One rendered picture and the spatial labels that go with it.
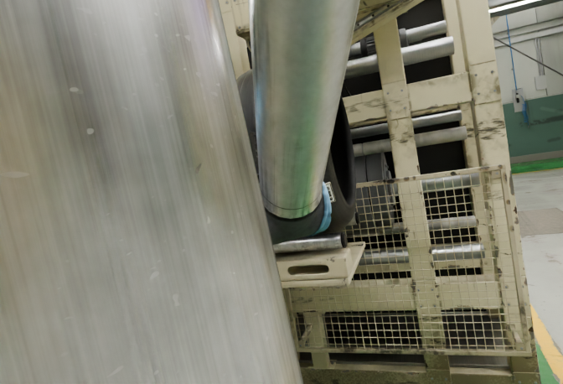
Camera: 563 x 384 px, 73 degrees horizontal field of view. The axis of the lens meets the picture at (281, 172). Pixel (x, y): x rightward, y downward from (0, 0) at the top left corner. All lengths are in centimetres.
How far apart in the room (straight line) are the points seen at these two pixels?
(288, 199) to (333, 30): 24
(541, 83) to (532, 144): 138
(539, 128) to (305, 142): 1022
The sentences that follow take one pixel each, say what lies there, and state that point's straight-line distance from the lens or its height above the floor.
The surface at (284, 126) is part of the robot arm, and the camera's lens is 36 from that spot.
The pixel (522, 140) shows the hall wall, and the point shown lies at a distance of 1048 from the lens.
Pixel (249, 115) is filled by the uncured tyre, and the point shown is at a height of 128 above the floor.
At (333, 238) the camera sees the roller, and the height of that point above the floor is 91.
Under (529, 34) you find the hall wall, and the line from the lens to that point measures 1069.
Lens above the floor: 117
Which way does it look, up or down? 3 degrees down
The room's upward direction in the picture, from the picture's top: 10 degrees counter-clockwise
